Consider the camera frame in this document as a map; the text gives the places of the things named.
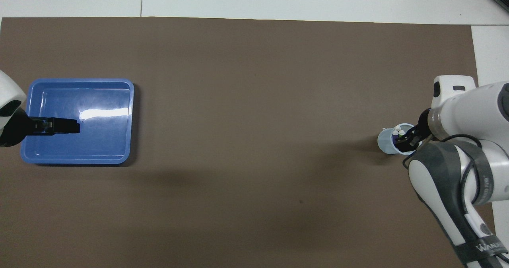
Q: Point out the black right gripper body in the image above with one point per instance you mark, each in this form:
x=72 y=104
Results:
x=423 y=127

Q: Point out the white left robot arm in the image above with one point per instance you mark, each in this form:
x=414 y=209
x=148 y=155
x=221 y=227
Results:
x=10 y=97

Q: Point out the brown table mat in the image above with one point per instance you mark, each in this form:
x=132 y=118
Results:
x=254 y=101

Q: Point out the purple pen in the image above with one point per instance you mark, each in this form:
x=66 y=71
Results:
x=395 y=137

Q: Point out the blue plastic tray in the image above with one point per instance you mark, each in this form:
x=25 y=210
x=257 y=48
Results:
x=99 y=148

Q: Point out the translucent plastic cup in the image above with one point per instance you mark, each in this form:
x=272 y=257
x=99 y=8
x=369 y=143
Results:
x=385 y=142

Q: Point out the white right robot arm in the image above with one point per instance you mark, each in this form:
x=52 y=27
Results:
x=465 y=140

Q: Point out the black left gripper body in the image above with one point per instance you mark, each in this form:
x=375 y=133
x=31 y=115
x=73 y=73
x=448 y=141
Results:
x=18 y=129

